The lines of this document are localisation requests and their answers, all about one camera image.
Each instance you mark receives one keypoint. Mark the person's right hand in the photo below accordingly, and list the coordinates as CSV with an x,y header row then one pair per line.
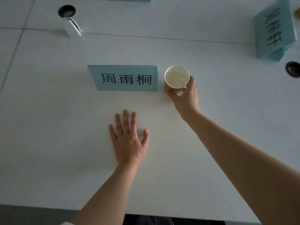
x,y
187,100

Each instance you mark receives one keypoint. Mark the person's left hand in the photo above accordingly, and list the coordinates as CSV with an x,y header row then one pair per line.
x,y
129,145

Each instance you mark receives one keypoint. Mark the person's right forearm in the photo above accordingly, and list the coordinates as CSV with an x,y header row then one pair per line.
x,y
246,166

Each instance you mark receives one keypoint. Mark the person's left forearm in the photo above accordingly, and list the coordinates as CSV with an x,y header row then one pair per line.
x,y
107,194

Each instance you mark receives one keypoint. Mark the person's white clothing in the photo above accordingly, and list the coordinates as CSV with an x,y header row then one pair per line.
x,y
66,223

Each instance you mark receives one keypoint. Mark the black office chair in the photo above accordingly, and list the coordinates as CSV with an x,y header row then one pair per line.
x,y
173,220

